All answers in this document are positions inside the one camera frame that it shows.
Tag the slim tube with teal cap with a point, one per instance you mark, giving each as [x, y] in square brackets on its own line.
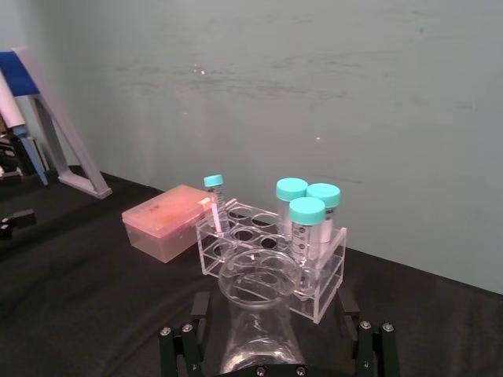
[217, 204]

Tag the clear glass conical flask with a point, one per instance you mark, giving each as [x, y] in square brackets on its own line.
[257, 337]

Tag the dark shelf rack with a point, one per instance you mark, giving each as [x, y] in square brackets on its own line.
[15, 157]

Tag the clear acrylic tube rack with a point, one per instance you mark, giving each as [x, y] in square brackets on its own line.
[251, 235]

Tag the grey pipette stand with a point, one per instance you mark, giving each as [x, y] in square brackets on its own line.
[70, 157]

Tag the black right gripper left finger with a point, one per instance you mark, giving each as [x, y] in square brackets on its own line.
[184, 345]

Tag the blue and white pipette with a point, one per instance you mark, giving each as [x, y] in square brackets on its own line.
[15, 78]

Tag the small black block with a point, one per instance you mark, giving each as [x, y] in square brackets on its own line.
[21, 217]

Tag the wide tube with teal cap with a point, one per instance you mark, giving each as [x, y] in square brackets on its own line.
[286, 212]
[328, 220]
[304, 239]

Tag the pink translucent tip box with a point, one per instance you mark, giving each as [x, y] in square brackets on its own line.
[161, 228]

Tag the black table cloth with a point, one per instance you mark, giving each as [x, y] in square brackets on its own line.
[78, 298]

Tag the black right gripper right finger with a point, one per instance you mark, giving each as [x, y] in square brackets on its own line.
[373, 345]

